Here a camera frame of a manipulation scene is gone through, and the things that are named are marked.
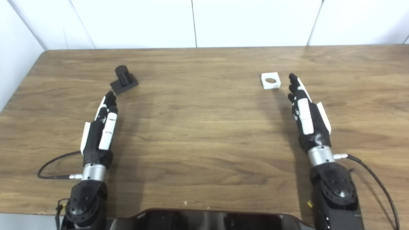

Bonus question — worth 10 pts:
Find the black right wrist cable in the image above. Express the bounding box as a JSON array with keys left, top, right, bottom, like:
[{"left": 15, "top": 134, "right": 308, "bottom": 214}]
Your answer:
[{"left": 333, "top": 153, "right": 400, "bottom": 230}]

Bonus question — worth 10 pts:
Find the black peg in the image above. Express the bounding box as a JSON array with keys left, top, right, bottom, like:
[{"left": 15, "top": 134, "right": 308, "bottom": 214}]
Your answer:
[{"left": 110, "top": 65, "right": 139, "bottom": 96}]

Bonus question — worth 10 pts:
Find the white square piece with hole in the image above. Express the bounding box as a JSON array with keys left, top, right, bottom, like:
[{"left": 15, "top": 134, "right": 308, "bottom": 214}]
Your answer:
[{"left": 261, "top": 72, "right": 282, "bottom": 89}]

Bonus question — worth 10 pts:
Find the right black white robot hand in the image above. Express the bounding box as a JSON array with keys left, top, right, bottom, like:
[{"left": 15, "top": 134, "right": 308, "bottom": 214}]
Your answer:
[{"left": 287, "top": 73, "right": 332, "bottom": 154}]

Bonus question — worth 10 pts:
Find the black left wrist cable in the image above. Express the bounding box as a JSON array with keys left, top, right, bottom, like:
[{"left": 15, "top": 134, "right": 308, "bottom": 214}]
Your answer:
[{"left": 37, "top": 151, "right": 83, "bottom": 180}]

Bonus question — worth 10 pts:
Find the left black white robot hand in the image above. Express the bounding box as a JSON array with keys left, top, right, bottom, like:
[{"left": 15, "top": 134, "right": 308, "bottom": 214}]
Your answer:
[{"left": 80, "top": 91, "right": 119, "bottom": 170}]

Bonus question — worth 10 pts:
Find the black robot torso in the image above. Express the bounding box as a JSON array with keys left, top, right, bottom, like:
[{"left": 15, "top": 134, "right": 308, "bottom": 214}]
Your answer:
[{"left": 105, "top": 208, "right": 315, "bottom": 230}]

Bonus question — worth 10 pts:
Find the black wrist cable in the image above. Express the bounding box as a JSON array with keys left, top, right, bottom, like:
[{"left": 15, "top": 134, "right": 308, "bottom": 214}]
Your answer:
[
  {"left": 333, "top": 153, "right": 400, "bottom": 230},
  {"left": 37, "top": 151, "right": 83, "bottom": 180}
]

